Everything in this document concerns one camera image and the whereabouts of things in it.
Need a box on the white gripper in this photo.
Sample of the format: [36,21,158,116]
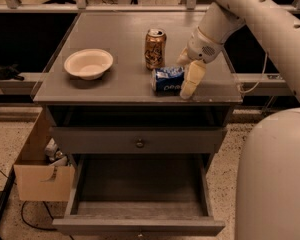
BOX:
[176,28,223,99]

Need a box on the blue pepsi can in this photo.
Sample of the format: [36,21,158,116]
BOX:
[151,66,184,92]

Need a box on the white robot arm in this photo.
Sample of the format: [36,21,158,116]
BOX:
[178,0,300,240]

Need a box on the gold soda can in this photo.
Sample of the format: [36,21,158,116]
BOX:
[144,28,167,70]

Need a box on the grey drawer cabinet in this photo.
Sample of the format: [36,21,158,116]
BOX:
[33,11,243,174]

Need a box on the grey upper drawer with knob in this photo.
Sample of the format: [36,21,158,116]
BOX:
[50,127,226,154]

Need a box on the open grey bottom drawer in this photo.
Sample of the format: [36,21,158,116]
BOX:
[53,154,225,237]

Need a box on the white paper bowl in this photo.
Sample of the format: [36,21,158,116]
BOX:
[64,49,113,80]

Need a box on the white trash in box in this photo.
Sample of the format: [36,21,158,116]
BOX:
[44,138,68,166]

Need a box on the cardboard box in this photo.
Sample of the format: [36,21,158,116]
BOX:
[14,111,75,202]

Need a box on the black cloth on ledge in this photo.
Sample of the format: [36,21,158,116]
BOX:
[0,64,24,81]

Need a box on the white cable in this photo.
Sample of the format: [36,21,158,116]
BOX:
[239,52,269,95]

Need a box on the black floor cable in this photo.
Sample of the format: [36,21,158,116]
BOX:
[0,160,76,240]

